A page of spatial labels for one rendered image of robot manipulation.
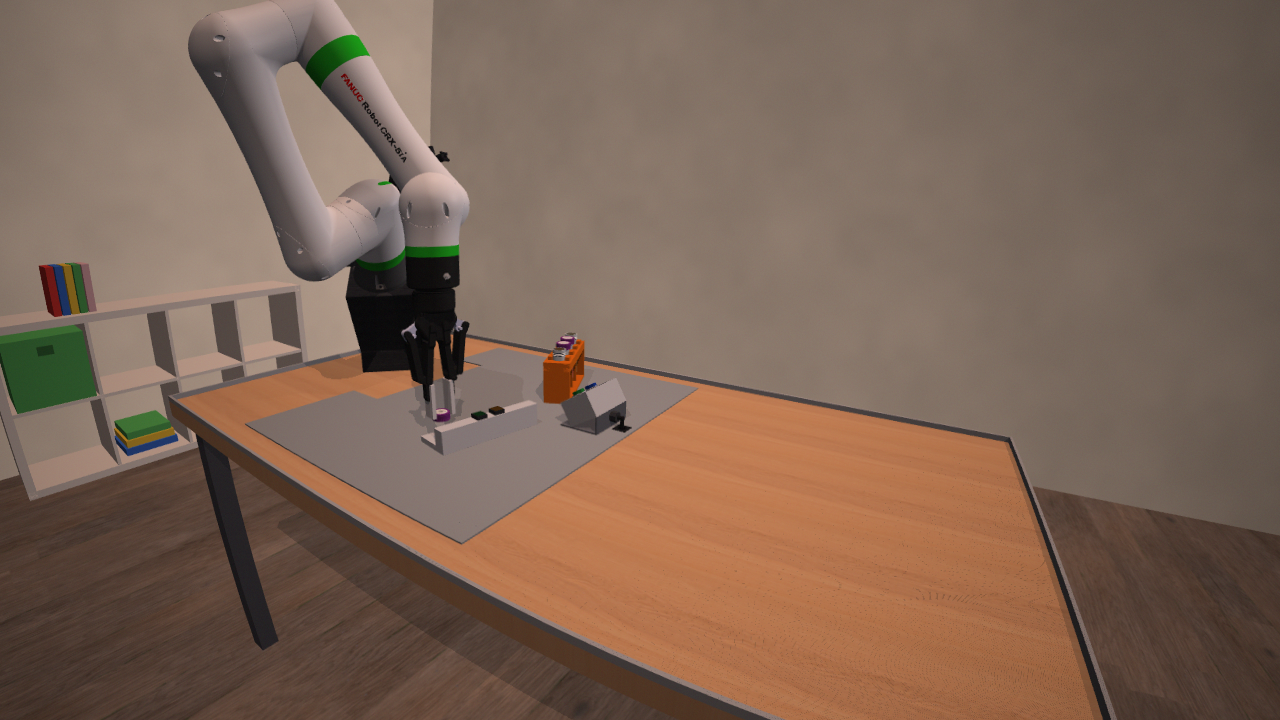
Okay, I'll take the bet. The orange tube rack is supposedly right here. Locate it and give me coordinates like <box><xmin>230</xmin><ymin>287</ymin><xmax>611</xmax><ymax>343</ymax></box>
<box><xmin>543</xmin><ymin>340</ymin><xmax>585</xmax><ymax>404</ymax></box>

